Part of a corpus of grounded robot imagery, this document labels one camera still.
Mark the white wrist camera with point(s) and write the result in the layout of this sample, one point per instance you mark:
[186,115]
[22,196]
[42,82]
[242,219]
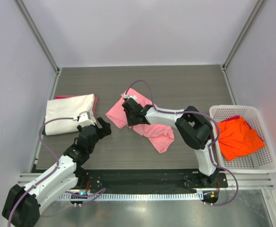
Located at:
[126,96]
[84,119]

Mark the folded red t shirt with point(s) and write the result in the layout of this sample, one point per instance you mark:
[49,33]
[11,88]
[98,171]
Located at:
[62,97]

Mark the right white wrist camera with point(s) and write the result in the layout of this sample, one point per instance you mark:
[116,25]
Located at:
[126,96]

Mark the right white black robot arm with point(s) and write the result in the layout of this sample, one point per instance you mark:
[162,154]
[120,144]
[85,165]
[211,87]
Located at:
[194,128]

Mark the folded white t shirt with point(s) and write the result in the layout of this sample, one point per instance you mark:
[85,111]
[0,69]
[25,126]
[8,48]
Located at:
[65,110]

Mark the white perforated plastic basket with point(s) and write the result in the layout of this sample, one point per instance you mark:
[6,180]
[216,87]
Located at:
[262,161]

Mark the magenta t shirt in basket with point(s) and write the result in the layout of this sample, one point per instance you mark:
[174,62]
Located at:
[232,118]

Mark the aluminium frame post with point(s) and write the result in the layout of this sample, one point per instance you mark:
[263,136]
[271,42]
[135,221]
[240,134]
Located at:
[243,33]
[31,24]

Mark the orange t shirt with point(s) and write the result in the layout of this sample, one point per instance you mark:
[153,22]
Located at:
[238,139]

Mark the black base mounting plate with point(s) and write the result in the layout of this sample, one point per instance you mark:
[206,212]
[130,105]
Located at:
[148,181]

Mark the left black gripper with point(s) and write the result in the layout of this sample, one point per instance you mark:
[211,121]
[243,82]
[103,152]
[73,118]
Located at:
[105,129]

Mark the right aluminium frame post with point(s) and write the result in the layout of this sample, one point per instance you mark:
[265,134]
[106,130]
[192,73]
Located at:
[243,33]

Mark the white slotted cable duct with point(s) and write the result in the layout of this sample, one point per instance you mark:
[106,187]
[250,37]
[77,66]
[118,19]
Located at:
[132,197]

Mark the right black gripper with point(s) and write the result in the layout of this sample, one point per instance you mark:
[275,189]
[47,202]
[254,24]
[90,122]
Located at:
[130,122]

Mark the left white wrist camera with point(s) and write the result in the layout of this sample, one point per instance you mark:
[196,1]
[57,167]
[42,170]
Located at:
[84,119]

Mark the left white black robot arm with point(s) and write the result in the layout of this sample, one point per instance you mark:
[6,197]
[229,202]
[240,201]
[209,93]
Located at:
[25,204]

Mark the left aluminium frame post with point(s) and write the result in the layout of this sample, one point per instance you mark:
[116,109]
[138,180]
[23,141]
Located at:
[31,24]

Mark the folded dusty pink t shirt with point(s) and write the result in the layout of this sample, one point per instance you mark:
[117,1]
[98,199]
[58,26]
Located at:
[95,103]

